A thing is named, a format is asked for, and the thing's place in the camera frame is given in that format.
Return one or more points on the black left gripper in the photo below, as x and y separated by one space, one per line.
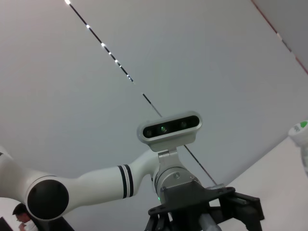
187 199

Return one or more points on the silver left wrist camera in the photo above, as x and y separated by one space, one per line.
168 130

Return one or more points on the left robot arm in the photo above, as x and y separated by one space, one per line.
96 185

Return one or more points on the black ceiling light track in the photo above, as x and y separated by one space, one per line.
96 36

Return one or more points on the person in white shirt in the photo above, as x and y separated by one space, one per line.
20 213

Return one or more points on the water bottle with green label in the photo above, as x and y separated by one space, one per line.
300 137

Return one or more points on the grey marker pen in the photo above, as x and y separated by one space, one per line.
209 223

